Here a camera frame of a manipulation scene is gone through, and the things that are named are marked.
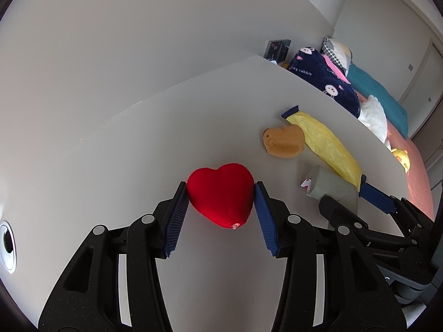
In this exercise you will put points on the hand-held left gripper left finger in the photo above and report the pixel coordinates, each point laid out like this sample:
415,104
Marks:
176,221

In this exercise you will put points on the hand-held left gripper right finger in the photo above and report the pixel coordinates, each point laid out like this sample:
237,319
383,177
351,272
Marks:
266,221

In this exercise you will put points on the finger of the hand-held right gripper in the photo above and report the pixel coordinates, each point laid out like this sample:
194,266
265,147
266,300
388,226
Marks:
379,199
337,209

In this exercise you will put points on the red plush heart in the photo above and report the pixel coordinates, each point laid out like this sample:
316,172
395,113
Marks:
221,193

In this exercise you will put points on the pink bed sheet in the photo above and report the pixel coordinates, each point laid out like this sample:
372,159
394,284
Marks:
417,186

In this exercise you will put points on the yellow chick plush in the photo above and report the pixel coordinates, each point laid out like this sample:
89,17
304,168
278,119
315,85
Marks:
401,159

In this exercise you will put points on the yellow snack wrapper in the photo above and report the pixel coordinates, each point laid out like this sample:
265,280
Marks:
328,145

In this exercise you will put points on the white goose plush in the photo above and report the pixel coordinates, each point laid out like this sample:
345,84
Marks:
375,117

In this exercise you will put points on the brown plush toy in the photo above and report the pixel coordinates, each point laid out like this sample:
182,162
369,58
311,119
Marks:
283,141

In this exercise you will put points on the teal pillow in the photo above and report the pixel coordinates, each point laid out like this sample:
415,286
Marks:
379,98

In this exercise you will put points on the navy printed blanket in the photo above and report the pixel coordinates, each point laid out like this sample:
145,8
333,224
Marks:
328,86

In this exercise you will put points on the checked pillow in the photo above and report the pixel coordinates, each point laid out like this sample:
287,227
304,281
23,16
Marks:
337,53

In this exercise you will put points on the black box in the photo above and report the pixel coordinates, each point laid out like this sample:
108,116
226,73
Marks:
277,49

